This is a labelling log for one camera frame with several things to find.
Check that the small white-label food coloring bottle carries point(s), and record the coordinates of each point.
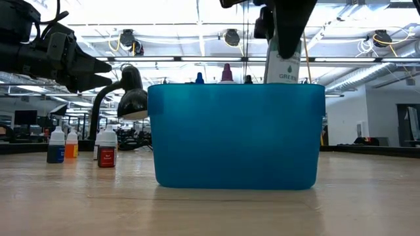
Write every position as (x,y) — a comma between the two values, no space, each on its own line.
(96,152)

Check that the large green food coloring bottle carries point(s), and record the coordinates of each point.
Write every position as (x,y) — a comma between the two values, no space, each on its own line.
(282,70)

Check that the blue translucent plastic bin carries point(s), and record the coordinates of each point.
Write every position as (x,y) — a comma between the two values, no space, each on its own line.
(236,137)

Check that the black and red bag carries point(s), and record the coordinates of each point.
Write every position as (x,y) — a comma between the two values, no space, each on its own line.
(365,141)

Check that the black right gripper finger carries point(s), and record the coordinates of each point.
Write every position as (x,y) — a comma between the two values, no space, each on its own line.
(264,24)
(293,23)

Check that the large purple food coloring bottle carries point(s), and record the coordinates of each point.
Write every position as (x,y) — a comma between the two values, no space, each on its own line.
(227,74)

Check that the black gooseneck desk lamp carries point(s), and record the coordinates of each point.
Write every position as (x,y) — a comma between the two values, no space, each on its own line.
(133,101)

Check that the large blue food coloring bottle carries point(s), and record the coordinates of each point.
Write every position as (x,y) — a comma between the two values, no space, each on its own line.
(199,79)

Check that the large black food coloring bottle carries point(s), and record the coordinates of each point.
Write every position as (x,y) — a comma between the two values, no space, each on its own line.
(248,80)

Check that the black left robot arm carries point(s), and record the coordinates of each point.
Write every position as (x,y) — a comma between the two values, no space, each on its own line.
(16,59)

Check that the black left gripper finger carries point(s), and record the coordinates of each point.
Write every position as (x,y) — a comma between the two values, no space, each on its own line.
(92,82)
(90,65)

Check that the small red food coloring bottle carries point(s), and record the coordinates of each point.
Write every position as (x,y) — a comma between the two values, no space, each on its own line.
(106,157)

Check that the small orange food coloring bottle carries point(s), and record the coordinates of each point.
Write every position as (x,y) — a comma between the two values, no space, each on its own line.
(70,150)

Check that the black aluminium rig frame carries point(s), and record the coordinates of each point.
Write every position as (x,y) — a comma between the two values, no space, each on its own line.
(377,150)

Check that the black computer monitor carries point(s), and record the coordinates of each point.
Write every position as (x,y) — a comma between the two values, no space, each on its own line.
(25,117)

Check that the small blue food coloring bottle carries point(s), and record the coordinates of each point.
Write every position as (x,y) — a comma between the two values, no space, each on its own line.
(55,154)

